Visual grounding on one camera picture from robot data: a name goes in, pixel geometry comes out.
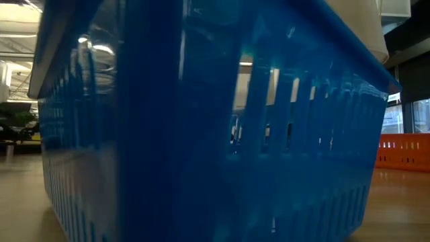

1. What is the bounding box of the dark background equipment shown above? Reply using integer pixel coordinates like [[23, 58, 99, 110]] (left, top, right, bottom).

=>
[[0, 102, 42, 144]]

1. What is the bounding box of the blue plastic basket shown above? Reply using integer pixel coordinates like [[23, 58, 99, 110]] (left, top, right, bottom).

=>
[[28, 0, 402, 242]]

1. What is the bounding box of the orange plastic basket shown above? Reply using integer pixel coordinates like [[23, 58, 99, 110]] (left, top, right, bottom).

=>
[[375, 133, 430, 173]]

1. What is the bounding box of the window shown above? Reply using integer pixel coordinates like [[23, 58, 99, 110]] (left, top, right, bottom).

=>
[[381, 92, 430, 134]]

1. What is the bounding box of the white duct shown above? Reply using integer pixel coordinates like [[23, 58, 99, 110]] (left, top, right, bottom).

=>
[[0, 60, 13, 104]]

